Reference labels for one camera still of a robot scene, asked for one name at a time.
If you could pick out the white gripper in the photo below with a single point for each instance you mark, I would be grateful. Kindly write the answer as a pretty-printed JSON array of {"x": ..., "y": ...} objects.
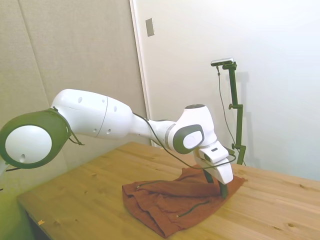
[{"x": 225, "y": 173}]

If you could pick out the small orange tape piece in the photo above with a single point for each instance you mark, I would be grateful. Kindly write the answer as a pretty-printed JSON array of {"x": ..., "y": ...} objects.
[{"x": 40, "y": 222}]

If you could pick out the grey exterior camera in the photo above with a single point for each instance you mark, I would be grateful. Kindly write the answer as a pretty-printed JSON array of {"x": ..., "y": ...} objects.
[{"x": 222, "y": 61}]

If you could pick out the grey wall switch plate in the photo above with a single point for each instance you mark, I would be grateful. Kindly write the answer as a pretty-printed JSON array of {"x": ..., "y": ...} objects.
[{"x": 150, "y": 27}]

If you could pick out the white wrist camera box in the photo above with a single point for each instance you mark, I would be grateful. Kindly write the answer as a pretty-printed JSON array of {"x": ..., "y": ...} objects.
[{"x": 214, "y": 153}]

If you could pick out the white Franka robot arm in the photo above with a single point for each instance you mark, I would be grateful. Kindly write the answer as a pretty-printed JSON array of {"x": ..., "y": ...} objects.
[{"x": 100, "y": 117}]

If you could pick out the white door frame trim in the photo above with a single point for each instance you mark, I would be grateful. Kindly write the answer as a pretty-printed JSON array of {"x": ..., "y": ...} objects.
[{"x": 140, "y": 62}]

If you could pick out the rust red shorts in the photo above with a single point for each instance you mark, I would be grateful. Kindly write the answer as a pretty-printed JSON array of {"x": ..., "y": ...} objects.
[{"x": 175, "y": 200}]

